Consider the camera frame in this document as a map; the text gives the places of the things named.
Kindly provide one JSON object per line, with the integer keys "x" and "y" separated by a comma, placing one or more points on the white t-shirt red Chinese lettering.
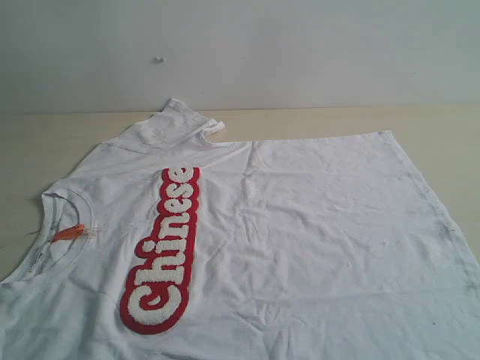
{"x": 332, "y": 248}

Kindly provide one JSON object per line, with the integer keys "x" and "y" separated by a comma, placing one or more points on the orange size tag on string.
{"x": 75, "y": 233}

